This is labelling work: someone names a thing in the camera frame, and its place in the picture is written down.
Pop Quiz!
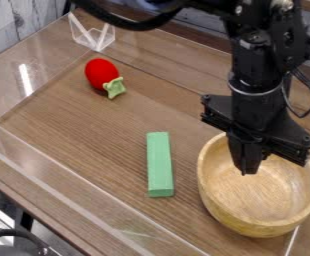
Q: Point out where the green rectangular block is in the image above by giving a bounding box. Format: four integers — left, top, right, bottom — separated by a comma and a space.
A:
147, 132, 174, 198

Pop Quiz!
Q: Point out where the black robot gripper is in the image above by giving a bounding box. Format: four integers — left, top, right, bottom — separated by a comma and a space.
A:
200, 84, 310, 176

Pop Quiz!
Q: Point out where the red plush strawberry toy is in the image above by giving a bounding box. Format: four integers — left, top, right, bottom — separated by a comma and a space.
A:
85, 58, 126, 99

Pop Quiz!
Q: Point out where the clear acrylic corner bracket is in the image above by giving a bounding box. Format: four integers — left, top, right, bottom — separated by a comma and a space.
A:
69, 13, 115, 52

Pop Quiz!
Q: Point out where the black cable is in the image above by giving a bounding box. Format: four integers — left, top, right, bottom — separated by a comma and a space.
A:
0, 228, 53, 256

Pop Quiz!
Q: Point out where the light brown wooden bowl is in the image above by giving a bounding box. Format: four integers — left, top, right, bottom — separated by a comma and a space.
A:
197, 133, 310, 238

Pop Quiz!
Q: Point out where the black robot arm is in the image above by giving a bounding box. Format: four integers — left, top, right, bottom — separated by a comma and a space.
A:
71, 0, 310, 174

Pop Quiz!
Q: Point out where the black metal table frame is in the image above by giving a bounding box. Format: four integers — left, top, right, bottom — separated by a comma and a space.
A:
10, 206, 70, 256

